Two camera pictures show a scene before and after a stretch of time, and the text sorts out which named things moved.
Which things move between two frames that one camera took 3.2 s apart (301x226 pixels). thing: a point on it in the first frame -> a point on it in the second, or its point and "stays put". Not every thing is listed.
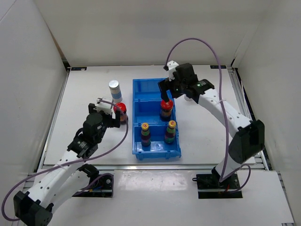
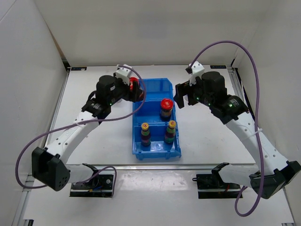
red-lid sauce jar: (166, 109) stays put
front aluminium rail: (153, 167) stays put
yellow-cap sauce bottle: (146, 139) stays put
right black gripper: (165, 85) -> (182, 90)
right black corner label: (217, 67) stays put
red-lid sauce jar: (122, 107) -> (131, 79)
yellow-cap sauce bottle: (170, 133) stays put
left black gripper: (113, 122) -> (134, 93)
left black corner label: (78, 68) stays put
